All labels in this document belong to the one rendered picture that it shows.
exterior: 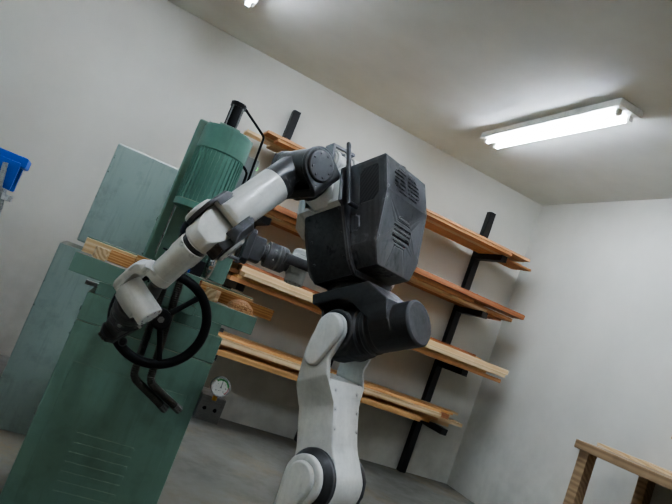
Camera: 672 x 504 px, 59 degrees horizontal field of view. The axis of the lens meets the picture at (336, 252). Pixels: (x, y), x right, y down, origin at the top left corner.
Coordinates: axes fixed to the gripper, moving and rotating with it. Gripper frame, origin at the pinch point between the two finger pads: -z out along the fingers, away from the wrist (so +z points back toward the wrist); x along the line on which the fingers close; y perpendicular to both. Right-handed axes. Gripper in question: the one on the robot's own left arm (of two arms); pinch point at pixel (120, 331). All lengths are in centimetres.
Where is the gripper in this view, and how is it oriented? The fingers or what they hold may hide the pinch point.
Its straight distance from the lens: 172.8
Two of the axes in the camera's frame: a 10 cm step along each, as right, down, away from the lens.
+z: 4.5, -4.6, -7.7
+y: -6.0, -7.9, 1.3
